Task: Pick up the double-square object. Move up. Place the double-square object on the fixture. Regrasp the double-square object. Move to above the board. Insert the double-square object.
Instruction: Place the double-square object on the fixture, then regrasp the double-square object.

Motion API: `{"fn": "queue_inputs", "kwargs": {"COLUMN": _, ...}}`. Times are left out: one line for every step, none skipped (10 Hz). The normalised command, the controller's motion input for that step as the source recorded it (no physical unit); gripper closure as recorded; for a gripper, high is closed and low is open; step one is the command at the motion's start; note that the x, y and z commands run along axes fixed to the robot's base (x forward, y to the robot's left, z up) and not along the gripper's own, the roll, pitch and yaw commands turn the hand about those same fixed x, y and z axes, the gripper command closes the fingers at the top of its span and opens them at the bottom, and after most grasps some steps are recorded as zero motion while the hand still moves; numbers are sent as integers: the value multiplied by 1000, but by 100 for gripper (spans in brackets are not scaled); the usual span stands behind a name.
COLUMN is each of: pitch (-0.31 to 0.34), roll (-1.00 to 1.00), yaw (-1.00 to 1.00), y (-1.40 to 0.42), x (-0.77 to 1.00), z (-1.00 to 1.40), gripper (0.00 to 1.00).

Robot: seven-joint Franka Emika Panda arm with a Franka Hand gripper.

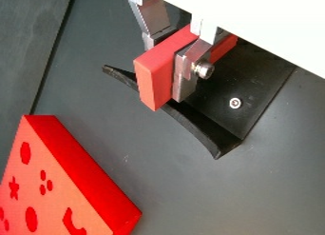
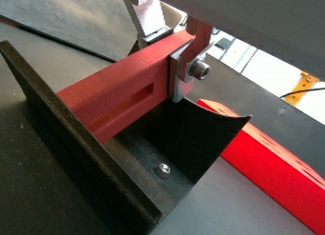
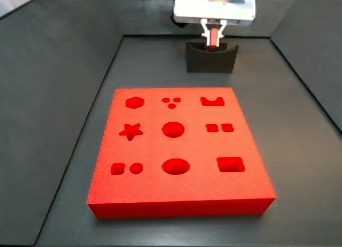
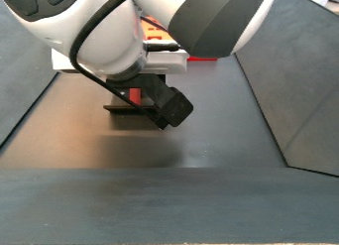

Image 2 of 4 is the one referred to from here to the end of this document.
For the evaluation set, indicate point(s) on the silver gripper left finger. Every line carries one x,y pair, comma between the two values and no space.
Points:
148,20

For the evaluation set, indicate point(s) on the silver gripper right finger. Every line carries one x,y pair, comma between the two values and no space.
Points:
185,72

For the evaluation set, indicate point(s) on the red double-square peg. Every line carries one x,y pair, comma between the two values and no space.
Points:
113,97

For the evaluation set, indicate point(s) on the red shape-sorting board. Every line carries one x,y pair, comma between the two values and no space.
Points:
281,175

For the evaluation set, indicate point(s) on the black regrasp fixture stand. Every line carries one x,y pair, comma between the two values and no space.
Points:
151,164

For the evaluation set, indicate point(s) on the yellow frame piece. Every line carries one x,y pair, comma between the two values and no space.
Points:
304,84

